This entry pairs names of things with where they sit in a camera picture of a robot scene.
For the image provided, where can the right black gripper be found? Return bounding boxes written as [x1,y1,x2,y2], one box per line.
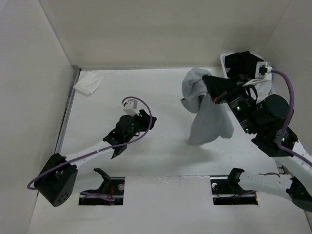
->
[204,73,260,134]

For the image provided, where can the folded white tank top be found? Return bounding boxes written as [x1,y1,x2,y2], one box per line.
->
[74,70,115,96]

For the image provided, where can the white tank top in basket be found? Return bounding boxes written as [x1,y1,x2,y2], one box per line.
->
[254,80,276,103]

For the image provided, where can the black tank top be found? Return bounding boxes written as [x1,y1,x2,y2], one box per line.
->
[224,51,264,78]

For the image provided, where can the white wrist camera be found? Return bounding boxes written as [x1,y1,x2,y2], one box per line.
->
[123,99,138,116]
[255,61,272,80]

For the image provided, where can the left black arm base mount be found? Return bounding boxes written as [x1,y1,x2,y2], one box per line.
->
[78,168,125,206]

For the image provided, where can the white plastic basket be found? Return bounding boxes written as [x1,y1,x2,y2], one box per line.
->
[220,53,265,78]

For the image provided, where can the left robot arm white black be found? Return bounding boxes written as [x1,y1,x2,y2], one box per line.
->
[33,110,157,207]

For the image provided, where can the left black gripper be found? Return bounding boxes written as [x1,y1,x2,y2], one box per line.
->
[124,109,156,143]

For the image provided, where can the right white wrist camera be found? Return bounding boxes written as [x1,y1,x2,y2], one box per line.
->
[255,61,272,80]

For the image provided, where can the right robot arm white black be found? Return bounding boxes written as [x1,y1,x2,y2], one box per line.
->
[202,75,312,212]

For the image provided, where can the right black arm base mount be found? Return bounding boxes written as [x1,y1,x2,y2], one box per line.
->
[210,168,258,205]

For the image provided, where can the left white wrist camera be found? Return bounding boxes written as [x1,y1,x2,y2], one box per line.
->
[123,99,138,116]

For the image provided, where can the grey tank top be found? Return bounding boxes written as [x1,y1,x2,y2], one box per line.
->
[180,67,234,146]

